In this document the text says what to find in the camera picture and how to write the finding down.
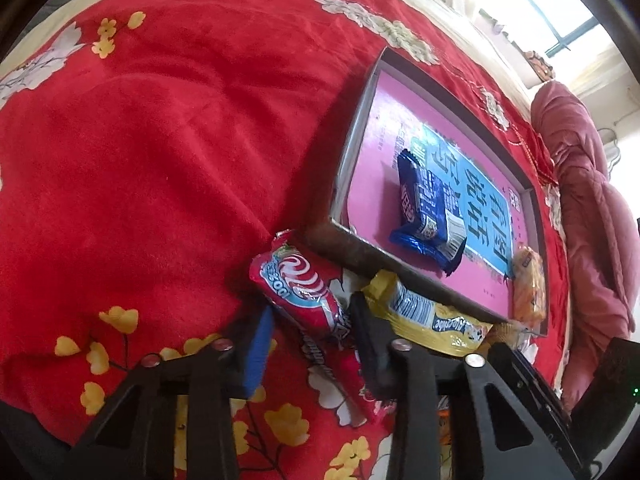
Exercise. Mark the pink quilt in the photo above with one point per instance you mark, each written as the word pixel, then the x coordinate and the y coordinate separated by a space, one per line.
pixel 590 210

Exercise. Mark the blue snack packet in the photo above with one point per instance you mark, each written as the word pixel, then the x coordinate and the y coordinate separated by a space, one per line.
pixel 415 200

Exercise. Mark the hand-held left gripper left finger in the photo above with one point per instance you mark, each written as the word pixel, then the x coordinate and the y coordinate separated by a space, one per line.
pixel 257 355

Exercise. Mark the clear packet of yellow crackers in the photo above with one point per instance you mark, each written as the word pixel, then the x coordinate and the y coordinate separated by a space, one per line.
pixel 529 285

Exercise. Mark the red snack packet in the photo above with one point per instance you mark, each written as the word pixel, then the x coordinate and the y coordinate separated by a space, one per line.
pixel 300 285

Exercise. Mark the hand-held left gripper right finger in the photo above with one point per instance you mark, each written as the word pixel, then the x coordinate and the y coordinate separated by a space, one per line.
pixel 372 355

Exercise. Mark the pink cardboard box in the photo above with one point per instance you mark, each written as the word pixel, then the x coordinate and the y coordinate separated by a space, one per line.
pixel 370 175

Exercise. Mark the window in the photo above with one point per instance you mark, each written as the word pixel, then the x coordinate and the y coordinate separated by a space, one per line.
pixel 560 5

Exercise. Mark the red floral blanket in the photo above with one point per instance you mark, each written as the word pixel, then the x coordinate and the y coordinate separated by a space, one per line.
pixel 150 160

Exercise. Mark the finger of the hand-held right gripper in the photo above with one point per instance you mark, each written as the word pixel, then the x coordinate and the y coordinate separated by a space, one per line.
pixel 542 395

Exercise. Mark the yellow snack packet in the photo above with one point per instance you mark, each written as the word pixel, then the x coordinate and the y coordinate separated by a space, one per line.
pixel 435 330

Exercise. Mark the orange snack packet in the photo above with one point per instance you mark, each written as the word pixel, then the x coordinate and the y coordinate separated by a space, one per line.
pixel 445 430

